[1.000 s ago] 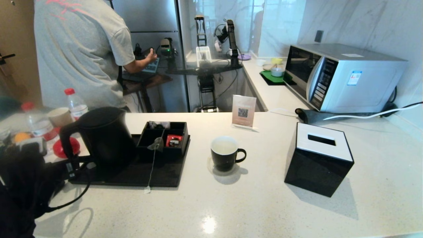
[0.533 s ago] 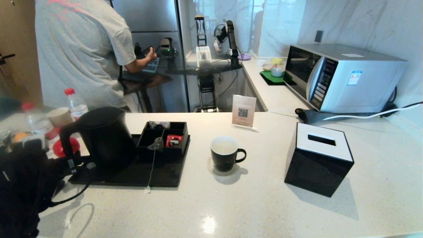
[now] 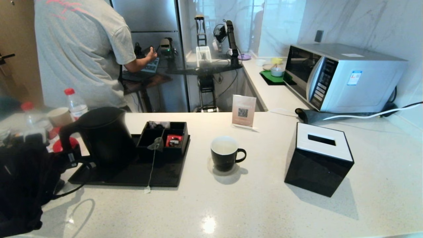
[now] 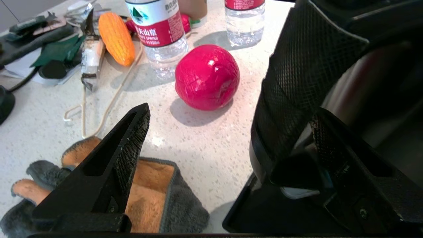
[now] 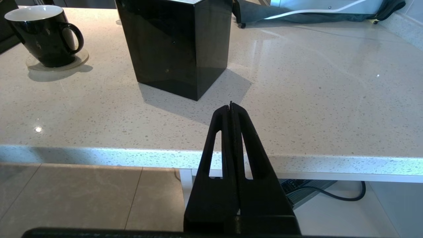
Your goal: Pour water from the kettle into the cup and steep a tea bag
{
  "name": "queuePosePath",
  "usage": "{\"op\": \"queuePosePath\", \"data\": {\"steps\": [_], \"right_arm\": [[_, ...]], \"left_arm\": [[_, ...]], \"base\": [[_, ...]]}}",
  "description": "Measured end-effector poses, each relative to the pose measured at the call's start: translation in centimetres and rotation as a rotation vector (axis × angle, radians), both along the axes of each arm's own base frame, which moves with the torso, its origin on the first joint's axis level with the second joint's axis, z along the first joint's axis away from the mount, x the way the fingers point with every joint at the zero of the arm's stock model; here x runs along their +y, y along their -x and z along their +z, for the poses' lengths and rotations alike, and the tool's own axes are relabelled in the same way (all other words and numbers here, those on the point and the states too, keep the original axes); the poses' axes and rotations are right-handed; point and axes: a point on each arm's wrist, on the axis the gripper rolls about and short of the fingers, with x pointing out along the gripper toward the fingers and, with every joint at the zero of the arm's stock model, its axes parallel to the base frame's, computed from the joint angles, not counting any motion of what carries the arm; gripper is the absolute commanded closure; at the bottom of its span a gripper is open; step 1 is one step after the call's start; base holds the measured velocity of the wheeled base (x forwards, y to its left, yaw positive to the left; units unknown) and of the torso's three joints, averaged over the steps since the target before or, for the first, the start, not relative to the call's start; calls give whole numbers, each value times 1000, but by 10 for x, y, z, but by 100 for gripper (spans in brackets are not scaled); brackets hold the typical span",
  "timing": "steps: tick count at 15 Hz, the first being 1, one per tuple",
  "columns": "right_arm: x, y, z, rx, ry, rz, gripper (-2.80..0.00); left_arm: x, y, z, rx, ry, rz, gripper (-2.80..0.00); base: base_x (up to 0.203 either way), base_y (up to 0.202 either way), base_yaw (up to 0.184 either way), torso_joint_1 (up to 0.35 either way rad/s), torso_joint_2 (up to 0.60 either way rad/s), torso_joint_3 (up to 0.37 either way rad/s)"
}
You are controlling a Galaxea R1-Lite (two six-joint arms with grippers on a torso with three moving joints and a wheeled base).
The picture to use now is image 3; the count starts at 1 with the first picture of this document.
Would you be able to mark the silver refrigerator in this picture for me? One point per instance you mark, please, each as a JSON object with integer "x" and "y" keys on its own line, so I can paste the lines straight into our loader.
{"x": 148, "y": 19}

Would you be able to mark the silver microwave oven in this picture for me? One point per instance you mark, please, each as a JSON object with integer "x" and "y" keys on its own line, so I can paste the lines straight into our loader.
{"x": 357, "y": 89}

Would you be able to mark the beige round coaster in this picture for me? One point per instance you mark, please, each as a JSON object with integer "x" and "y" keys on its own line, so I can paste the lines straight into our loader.
{"x": 210, "y": 167}

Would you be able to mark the person's right hand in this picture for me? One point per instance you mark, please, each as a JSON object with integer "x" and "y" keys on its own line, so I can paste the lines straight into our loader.
{"x": 152, "y": 54}

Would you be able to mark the green placemat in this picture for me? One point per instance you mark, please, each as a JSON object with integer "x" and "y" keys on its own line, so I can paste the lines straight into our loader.
{"x": 269, "y": 77}

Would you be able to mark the purple plate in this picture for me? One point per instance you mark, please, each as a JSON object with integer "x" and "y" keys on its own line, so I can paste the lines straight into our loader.
{"x": 245, "y": 57}

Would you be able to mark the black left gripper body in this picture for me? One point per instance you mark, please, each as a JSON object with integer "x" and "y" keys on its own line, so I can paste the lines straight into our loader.
{"x": 54, "y": 172}

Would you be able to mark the black serving tray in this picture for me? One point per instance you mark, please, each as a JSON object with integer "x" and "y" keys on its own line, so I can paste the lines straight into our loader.
{"x": 132, "y": 175}

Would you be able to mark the red sachet packet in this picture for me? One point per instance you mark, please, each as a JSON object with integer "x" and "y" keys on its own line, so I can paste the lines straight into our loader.
{"x": 173, "y": 140}

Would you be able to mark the brown paper cup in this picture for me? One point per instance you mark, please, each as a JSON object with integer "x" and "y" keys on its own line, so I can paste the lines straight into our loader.
{"x": 60, "y": 116}

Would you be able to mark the person's right forearm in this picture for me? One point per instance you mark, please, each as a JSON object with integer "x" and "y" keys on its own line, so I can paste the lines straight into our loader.
{"x": 135, "y": 64}

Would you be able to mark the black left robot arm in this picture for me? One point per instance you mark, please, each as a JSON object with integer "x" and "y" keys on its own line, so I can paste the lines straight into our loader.
{"x": 23, "y": 185}

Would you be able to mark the black compartment organizer box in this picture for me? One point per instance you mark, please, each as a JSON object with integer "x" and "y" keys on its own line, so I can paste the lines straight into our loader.
{"x": 175, "y": 153}

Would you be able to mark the black tissue box white lid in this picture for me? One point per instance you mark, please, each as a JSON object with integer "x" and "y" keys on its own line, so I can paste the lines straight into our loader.
{"x": 314, "y": 172}

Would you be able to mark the camera device green light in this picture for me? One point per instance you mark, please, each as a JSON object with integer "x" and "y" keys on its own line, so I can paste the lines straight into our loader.
{"x": 166, "y": 44}

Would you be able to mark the QR code sign stand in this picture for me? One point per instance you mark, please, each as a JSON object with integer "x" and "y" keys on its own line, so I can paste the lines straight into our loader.
{"x": 243, "y": 110}

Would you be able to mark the brown wooden door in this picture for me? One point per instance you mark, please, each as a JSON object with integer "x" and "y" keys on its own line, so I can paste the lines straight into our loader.
{"x": 10, "y": 33}

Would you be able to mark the blurred red-capped water bottle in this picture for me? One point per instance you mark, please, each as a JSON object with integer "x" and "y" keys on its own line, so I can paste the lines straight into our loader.
{"x": 31, "y": 117}

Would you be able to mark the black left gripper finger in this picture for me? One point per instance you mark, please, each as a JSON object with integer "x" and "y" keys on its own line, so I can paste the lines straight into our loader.
{"x": 73, "y": 160}

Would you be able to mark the black electric kettle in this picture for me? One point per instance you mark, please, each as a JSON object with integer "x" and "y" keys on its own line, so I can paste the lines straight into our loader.
{"x": 109, "y": 138}

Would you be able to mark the grey white bowl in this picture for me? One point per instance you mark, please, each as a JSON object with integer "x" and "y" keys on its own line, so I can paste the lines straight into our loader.
{"x": 277, "y": 71}

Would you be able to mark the black pedestal table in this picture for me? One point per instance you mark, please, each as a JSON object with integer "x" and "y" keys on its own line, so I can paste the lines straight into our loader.
{"x": 206, "y": 84}

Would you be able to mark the yellow bowl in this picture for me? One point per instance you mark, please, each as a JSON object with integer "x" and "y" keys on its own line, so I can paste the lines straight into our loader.
{"x": 277, "y": 60}

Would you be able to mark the black background robot arm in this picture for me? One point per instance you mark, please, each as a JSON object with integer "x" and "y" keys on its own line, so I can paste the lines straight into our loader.
{"x": 231, "y": 36}

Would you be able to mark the red ball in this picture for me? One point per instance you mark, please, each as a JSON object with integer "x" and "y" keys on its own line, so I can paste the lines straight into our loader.
{"x": 61, "y": 143}

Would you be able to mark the black mug white inside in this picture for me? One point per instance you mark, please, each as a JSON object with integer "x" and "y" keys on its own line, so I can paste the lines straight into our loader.
{"x": 223, "y": 162}

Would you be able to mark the dark wall socket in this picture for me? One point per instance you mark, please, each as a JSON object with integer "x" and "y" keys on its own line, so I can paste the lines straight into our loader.
{"x": 318, "y": 36}

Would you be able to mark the brown wooden desk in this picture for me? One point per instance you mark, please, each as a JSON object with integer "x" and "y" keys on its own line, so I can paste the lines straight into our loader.
{"x": 155, "y": 81}

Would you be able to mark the white sachet packets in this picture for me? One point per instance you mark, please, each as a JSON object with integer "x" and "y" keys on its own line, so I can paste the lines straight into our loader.
{"x": 158, "y": 124}

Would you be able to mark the person in grey t-shirt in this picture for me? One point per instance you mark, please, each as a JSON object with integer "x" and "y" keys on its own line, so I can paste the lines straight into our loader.
{"x": 82, "y": 49}

